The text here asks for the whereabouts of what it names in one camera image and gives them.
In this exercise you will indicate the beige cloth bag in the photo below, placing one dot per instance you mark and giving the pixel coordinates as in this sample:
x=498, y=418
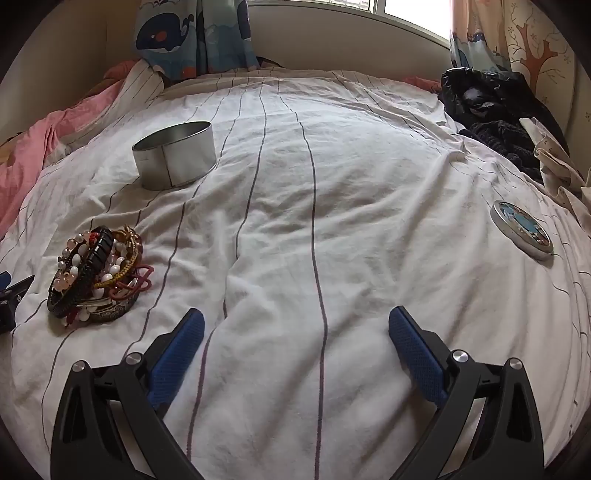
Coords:
x=554, y=161

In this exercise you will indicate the window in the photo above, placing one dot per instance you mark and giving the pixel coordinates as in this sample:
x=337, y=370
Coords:
x=415, y=14

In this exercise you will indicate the tree wall decal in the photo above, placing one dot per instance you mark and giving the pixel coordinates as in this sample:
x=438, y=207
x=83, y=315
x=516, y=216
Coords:
x=538, y=55

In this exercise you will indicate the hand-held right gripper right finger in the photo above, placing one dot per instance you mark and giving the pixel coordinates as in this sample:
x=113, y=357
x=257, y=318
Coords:
x=415, y=357

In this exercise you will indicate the dark knitted garment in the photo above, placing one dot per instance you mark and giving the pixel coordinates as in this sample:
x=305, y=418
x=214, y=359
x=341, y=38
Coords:
x=503, y=138

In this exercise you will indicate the white striped bedsheet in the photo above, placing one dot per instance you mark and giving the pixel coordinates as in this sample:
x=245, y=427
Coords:
x=369, y=230

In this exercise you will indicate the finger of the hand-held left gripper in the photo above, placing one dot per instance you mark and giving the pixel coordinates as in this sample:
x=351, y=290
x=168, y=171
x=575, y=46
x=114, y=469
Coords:
x=16, y=288

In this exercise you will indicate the small patterned dish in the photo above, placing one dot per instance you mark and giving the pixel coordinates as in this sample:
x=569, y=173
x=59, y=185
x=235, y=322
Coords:
x=111, y=314

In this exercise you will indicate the cartoon print curtain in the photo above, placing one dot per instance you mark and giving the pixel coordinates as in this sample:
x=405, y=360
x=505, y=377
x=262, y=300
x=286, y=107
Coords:
x=475, y=41

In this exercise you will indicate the black puffer jacket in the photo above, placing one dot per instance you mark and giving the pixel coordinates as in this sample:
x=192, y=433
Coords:
x=489, y=92

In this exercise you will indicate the round printed tin lid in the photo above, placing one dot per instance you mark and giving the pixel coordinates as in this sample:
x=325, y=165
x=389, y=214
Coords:
x=519, y=226

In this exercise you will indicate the whale print curtain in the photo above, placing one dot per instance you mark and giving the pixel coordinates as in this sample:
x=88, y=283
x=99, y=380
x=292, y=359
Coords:
x=166, y=32

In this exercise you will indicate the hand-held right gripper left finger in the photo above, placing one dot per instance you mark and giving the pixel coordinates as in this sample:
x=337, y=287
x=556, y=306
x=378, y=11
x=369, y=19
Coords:
x=180, y=355

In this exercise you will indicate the pink blanket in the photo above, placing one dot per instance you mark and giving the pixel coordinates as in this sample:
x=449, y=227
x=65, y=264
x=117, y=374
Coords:
x=27, y=157

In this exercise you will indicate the round metal tin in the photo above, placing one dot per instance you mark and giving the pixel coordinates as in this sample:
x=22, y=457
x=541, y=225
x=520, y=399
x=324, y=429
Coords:
x=184, y=157

